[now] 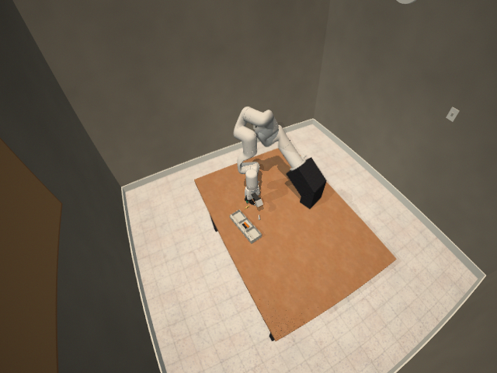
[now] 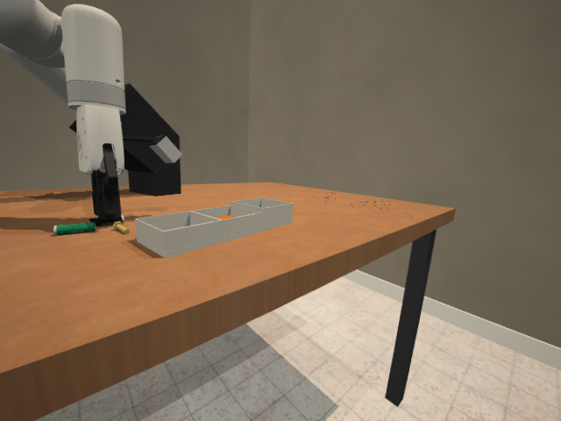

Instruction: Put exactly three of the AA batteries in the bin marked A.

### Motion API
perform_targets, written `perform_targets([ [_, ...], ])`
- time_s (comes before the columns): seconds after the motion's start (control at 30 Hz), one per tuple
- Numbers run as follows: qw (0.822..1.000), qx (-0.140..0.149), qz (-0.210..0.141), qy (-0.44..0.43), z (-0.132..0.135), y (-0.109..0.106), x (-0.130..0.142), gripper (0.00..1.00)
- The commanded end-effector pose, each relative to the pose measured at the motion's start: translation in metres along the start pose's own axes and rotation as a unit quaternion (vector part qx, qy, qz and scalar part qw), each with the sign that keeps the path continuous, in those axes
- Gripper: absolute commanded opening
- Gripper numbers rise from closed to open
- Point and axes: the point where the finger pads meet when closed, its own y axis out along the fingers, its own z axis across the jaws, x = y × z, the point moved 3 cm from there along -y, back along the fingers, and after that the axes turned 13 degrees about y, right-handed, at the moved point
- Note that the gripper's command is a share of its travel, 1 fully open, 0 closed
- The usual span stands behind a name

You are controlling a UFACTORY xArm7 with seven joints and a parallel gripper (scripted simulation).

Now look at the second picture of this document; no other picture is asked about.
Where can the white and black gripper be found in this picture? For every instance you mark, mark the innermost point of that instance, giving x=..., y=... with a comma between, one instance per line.
x=100, y=139

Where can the green aa battery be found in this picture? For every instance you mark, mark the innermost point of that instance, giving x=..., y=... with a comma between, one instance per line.
x=74, y=228

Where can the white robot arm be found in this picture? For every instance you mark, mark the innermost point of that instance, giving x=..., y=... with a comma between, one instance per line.
x=86, y=42

